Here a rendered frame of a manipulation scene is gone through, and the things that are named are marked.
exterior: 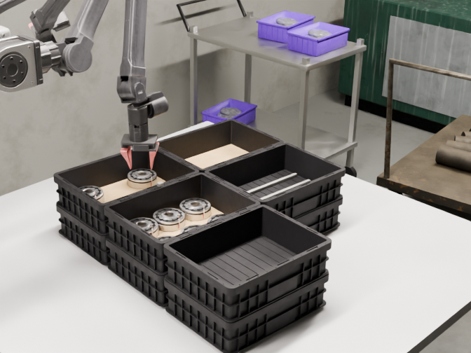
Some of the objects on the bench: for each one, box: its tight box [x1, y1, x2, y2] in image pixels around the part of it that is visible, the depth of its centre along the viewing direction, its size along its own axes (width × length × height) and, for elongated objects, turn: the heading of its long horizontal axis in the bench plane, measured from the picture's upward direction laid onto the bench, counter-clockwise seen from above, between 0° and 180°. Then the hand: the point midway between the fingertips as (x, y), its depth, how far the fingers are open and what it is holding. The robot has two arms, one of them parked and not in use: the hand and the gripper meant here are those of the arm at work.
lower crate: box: [164, 272, 329, 353], centre depth 241 cm, size 40×30×12 cm
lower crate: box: [56, 204, 111, 265], centre depth 281 cm, size 40×30×12 cm
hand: (141, 165), depth 248 cm, fingers open, 6 cm apart
